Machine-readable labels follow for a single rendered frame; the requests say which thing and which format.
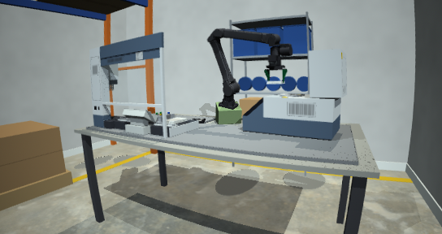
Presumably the white benchtop lab instrument with lid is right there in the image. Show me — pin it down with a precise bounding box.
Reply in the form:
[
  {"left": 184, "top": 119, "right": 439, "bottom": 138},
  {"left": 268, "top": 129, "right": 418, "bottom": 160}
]
[{"left": 242, "top": 49, "right": 347, "bottom": 140}]

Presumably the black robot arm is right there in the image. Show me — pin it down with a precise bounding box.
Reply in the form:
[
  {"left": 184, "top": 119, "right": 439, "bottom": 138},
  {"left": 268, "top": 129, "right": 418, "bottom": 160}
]
[{"left": 207, "top": 28, "right": 293, "bottom": 110}]

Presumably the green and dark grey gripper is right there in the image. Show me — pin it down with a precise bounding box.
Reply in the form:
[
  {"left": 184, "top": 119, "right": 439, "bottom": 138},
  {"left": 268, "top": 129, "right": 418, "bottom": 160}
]
[{"left": 264, "top": 65, "right": 288, "bottom": 82}]

